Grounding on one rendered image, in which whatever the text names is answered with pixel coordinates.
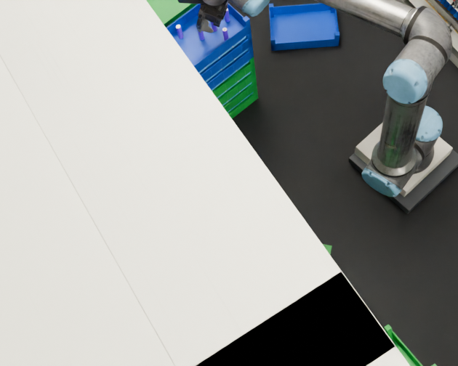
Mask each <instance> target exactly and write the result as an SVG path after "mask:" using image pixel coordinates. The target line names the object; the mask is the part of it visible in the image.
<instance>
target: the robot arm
mask: <svg viewBox="0 0 458 366"><path fill-rule="evenodd" d="M229 1H230V2H232V3H233V4H235V5H236V6H237V7H238V8H239V9H241V10H242V12H244V13H247V14H248V15H249V16H251V17H254V16H257V15H258V14H259V13H261V11H262V10H263V9H264V8H265V7H266V6H267V5H268V3H269V1H270V0H229ZM316 1H319V2H321V3H322V4H325V5H327V6H329V7H332V8H334V9H337V10H339V11H341V12H344V13H346V14H348V15H351V16H353V17H356V18H358V19H359V20H363V21H364V22H366V23H369V24H371V25H374V26H376V27H378V28H381V29H383V30H385V31H388V32H390V33H393V34H395V35H397V36H400V37H401V38H402V41H403V44H404V45H405V47H404V48H403V50H402V51H401V53H400V54H399V55H398V56H397V57H396V59H395V60H394V61H393V62H392V63H391V64H390V65H389V67H388V68H387V70H386V72H385V74H384V76H383V80H382V82H383V86H384V88H385V89H386V90H387V91H386V92H387V102H386V107H385V115H384V120H383V125H382V132H381V137H380V141H379V142H378V143H376V145H375V146H374V149H373V150H372V154H371V160H370V161H369V163H368V164H367V166H366V168H364V170H363V172H362V177H363V180H364V181H365V182H366V183H367V184H368V185H369V186H370V187H372V188H373V189H375V190H376V191H378V192H380V193H382V194H383V195H386V196H389V197H395V196H397V195H398V194H399V193H400V192H401V191H402V189H403V188H404V186H405V185H406V183H407V182H408V181H409V180H410V178H411V176H412V175H413V174H418V173H420V172H422V171H424V170H425V169H426V168H427V167H428V166H429V165H430V164H431V162H432V160H433V157H434V152H435V151H434V145H435V143H436V141H437V139H438V138H439V136H440V135H441V132H442V128H443V122H442V119H441V117H440V116H439V114H438V113H437V112H436V111H435V110H434V109H432V108H431V107H428V106H425V104H426V101H427V96H428V95H429V93H430V90H431V87H432V84H433V81H434V79H435V77H436V76H437V75H438V73H439V72H440V71H441V69H442V68H443V66H444V65H445V64H446V63H447V61H448V60H449V58H450V56H451V50H452V40H451V34H450V31H449V28H448V26H447V24H446V23H445V21H444V20H443V18H442V17H441V16H440V15H439V14H438V13H437V12H436V11H434V10H432V9H431V8H428V7H425V6H420V7H417V8H413V7H410V6H407V5H405V4H402V3H400V2H398V1H395V0H316ZM178 2H179V3H185V4H200V10H199V12H198V21H197V24H196V27H197V30H198V32H200V33H201V32H202V31H205V32H208V33H213V32H214V31H213V29H212V28H210V27H209V21H210V22H212V23H213V25H215V26H217V27H220V23H221V21H222V20H223V18H224V16H225V13H226V10H227V8H228V0H178ZM208 20H209V21H208Z"/></svg>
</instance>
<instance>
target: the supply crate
mask: <svg viewBox="0 0 458 366"><path fill-rule="evenodd" d="M199 10H200V4H197V5H195V6H194V7H193V8H192V9H190V10H189V11H187V12H186V13H185V14H184V15H182V16H181V17H179V18H178V19H177V20H175V21H174V22H173V23H171V24H170V25H168V26H167V27H166V29H167V30H168V31H169V32H170V34H171V35H172V37H173V38H174V40H175V41H176V42H177V44H178V45H179V47H180V48H181V50H183V52H184V53H185V55H186V56H187V58H188V59H189V60H190V62H191V63H192V64H193V66H194V68H195V69H196V70H197V71H198V72H200V71H201V70H203V69H204V68H205V67H206V66H207V65H209V64H210V63H211V62H213V61H214V60H216V59H217V58H218V57H219V56H220V55H222V54H223V53H225V52H226V51H228V50H229V49H230V48H231V47H232V46H234V45H235V44H237V43H238V42H239V41H240V40H241V39H243V38H244V37H245V36H247V35H248V34H250V33H251V26H250V19H249V18H248V17H247V16H246V17H243V16H242V15H241V14H240V13H239V12H237V11H236V10H235V9H234V8H233V7H232V6H231V5H229V4H228V11H229V16H230V21H229V22H228V23H227V22H226V21H225V17H224V18H223V20H222V21H221V23H220V27H217V31H215V32H213V33H208V32H205V31H203V32H204V40H200V38H199V35H198V30H197V27H196V24H197V21H198V12H199ZM176 25H180V26H181V28H182V34H183V38H182V39H180V38H179V37H178V34H177V29H176ZM223 28H227V29H228V37H229V38H228V39H227V40H226V41H224V37H223V33H222V29H223Z"/></svg>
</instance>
